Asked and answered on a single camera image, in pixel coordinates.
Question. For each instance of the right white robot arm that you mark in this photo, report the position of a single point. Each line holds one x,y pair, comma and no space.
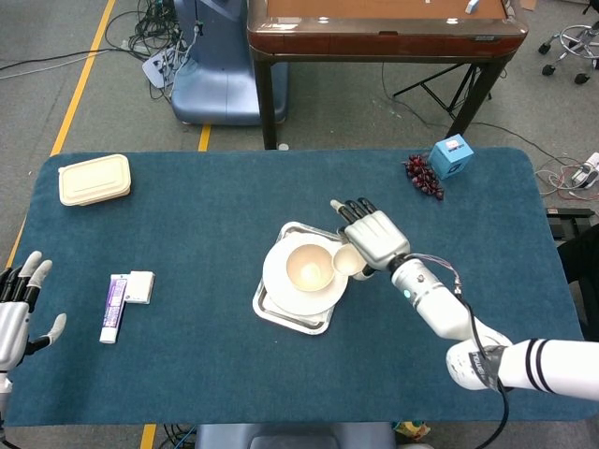
472,322

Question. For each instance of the blue table cloth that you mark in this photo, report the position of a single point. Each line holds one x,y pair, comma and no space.
187,374

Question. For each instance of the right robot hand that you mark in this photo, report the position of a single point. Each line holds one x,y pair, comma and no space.
376,236

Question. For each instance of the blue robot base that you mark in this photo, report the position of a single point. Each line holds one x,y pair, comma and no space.
224,75

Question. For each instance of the white round plate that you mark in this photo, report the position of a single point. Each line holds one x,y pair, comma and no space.
299,292

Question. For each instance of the bunch of red grapes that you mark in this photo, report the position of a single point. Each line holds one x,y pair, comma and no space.
423,178

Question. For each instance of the light blue cube box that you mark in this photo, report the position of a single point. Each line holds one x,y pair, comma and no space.
450,156

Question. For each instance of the white floor adapter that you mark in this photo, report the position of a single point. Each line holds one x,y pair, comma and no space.
159,68

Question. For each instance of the beige bowl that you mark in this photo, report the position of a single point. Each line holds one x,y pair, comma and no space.
310,269

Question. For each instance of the cream lidded lunch box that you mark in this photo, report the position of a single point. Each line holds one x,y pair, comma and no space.
93,180

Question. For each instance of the purple toothpaste tube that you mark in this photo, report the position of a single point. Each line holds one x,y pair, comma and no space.
113,308

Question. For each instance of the silver metal tray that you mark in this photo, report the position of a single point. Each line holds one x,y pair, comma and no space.
299,322

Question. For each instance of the brown wooden table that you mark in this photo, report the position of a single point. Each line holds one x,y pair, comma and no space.
384,33

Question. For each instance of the blue robot torso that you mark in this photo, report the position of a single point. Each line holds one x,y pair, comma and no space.
295,436

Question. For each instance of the white power strip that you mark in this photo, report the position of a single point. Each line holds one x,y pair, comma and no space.
587,170

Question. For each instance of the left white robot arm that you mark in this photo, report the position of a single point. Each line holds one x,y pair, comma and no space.
4,397

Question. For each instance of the black tripod stand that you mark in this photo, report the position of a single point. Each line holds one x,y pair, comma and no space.
444,89

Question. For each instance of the office chair base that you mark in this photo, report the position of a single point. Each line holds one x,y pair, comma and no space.
568,47

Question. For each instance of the small white box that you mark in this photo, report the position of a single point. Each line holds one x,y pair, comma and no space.
139,287

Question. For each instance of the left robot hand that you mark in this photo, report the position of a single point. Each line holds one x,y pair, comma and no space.
11,318

